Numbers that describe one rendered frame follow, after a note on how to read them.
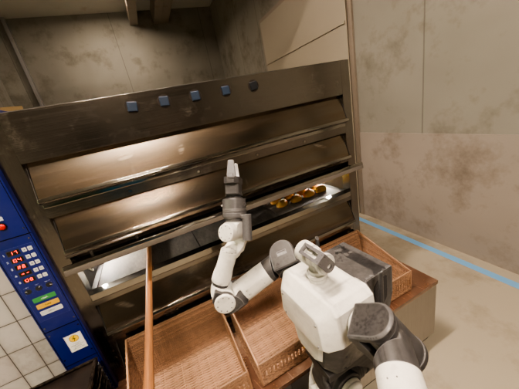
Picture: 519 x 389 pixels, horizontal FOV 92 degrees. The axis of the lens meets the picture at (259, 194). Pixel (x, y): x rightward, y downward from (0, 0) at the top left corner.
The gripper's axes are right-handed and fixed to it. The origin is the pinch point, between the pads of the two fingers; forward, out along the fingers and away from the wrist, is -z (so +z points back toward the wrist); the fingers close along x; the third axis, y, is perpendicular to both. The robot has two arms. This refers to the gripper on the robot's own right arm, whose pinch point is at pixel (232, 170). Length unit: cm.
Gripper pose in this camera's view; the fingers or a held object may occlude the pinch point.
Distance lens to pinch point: 95.5
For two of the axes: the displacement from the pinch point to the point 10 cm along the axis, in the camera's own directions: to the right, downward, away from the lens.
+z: 0.4, 10.0, -0.5
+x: -0.8, -0.5, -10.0
